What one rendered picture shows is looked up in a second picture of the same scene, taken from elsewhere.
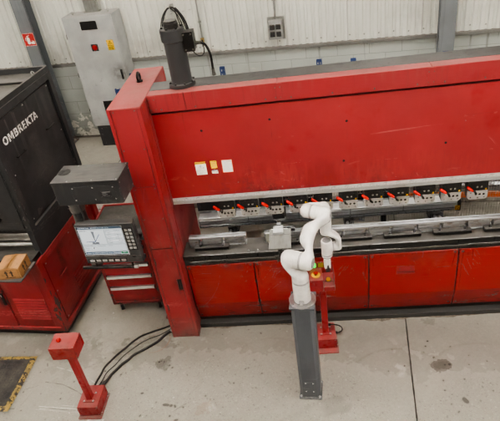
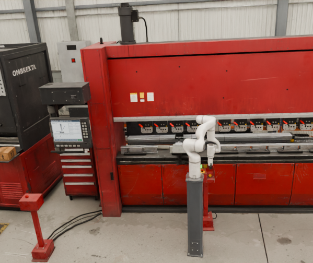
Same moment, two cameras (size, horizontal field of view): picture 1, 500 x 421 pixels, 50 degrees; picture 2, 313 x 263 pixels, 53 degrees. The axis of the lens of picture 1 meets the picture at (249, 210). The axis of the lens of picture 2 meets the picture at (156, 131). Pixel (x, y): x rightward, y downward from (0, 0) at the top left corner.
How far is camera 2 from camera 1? 102 cm
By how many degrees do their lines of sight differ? 13
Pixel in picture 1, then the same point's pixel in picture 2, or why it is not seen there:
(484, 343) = (312, 229)
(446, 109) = (288, 67)
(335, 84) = (221, 46)
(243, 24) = not seen: hidden behind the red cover
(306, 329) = (196, 198)
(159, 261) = (100, 157)
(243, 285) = (152, 181)
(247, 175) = (162, 104)
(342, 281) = (218, 182)
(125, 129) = (90, 62)
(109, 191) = (76, 95)
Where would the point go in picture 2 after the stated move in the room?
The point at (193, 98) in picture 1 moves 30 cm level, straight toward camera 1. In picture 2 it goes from (134, 49) to (136, 52)
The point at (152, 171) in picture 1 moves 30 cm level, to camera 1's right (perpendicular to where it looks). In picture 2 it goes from (103, 93) to (128, 91)
